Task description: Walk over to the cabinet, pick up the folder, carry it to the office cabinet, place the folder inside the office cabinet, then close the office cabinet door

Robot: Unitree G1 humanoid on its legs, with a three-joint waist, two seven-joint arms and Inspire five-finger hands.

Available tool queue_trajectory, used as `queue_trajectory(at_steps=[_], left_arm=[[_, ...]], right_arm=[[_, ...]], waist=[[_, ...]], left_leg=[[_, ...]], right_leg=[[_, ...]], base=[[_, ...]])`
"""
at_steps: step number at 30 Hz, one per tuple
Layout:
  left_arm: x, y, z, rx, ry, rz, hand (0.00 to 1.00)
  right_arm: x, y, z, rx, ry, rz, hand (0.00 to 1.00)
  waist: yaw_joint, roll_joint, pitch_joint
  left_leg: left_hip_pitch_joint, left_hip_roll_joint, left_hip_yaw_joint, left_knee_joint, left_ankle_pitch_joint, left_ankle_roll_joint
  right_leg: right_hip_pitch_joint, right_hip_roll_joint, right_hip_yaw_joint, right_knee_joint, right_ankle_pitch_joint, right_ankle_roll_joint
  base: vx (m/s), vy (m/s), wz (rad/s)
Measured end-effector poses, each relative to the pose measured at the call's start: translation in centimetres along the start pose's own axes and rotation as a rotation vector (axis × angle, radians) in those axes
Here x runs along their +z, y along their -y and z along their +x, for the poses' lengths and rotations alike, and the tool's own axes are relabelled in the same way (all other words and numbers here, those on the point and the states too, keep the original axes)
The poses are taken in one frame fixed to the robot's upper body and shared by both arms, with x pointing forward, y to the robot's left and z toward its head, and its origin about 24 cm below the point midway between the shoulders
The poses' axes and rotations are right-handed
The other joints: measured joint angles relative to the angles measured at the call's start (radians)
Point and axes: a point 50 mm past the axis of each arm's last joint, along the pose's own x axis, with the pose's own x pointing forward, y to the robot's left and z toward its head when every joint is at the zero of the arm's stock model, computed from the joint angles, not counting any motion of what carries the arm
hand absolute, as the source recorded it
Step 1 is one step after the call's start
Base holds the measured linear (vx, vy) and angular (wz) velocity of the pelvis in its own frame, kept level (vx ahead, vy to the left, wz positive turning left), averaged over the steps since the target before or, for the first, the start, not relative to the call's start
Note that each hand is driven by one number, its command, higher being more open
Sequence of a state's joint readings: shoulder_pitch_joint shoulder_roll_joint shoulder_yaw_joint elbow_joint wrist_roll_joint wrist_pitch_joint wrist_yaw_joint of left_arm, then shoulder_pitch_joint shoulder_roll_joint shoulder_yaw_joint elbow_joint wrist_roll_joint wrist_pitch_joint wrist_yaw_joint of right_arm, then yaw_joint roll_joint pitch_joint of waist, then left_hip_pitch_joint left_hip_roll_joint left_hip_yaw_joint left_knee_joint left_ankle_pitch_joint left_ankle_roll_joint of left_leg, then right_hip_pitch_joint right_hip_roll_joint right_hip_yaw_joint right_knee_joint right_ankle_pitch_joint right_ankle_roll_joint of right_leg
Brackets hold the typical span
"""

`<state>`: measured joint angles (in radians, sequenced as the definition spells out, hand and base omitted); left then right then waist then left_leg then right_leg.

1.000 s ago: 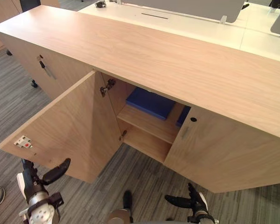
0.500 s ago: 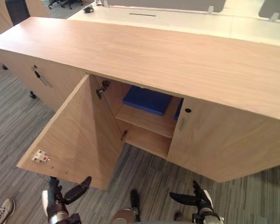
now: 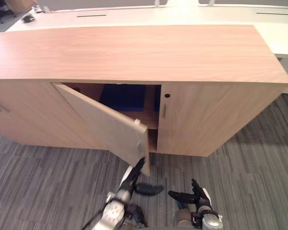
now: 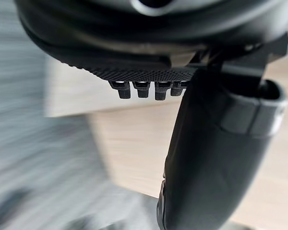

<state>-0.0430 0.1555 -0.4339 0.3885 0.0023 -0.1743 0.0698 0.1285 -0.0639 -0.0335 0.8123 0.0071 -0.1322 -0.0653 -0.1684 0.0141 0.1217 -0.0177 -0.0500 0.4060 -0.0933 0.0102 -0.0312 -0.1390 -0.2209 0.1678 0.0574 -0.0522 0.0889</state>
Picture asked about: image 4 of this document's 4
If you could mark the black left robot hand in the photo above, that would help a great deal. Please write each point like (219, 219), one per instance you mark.
(206, 155)

